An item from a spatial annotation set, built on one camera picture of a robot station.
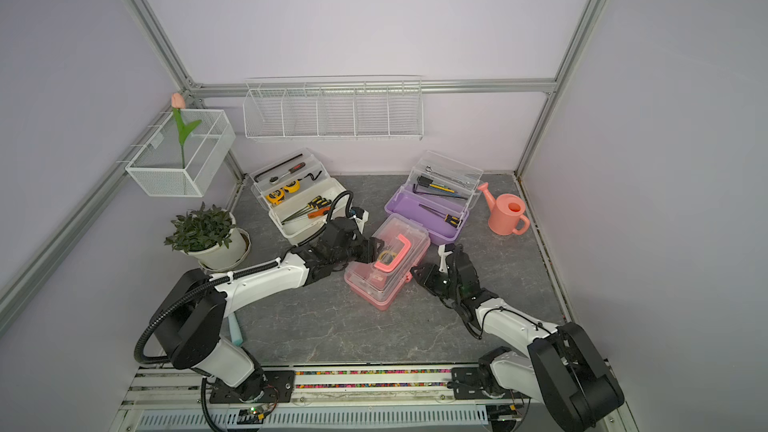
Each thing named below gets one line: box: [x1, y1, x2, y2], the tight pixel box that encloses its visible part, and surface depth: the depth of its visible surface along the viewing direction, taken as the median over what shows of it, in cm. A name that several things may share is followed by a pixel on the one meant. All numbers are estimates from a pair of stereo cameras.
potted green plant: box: [164, 202, 251, 272], surface depth 86 cm
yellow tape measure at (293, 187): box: [283, 178, 302, 194], surface depth 107 cm
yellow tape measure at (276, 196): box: [266, 188, 285, 205], surface depth 104 cm
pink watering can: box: [478, 182, 530, 236], surface depth 100 cm
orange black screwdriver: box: [307, 206, 331, 219], surface depth 109 cm
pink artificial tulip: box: [171, 92, 202, 169], surface depth 86 cm
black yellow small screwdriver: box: [418, 203, 460, 228], surface depth 107 cm
